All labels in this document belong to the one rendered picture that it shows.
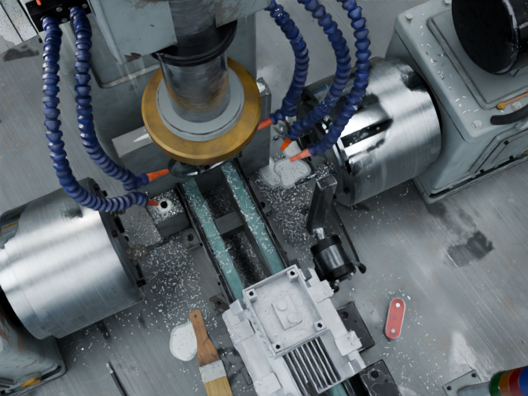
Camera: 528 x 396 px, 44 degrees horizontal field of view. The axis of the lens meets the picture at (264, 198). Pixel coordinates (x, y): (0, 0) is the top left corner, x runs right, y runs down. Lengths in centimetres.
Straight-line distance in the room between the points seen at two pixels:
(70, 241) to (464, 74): 75
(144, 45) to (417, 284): 92
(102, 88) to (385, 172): 53
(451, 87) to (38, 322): 84
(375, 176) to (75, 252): 54
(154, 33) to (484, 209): 102
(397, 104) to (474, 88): 14
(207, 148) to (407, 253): 67
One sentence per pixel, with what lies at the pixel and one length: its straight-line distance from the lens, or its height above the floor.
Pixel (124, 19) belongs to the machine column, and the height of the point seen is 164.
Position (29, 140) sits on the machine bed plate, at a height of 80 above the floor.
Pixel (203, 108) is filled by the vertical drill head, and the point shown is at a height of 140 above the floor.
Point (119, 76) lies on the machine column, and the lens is 122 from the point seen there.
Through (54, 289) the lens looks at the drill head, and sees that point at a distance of 115.
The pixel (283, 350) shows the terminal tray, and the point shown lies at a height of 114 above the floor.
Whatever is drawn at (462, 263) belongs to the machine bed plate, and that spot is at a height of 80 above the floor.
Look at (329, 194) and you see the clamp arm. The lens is 107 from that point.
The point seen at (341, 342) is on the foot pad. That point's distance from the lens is 116.
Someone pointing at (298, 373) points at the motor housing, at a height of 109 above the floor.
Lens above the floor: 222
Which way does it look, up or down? 71 degrees down
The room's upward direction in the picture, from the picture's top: 1 degrees clockwise
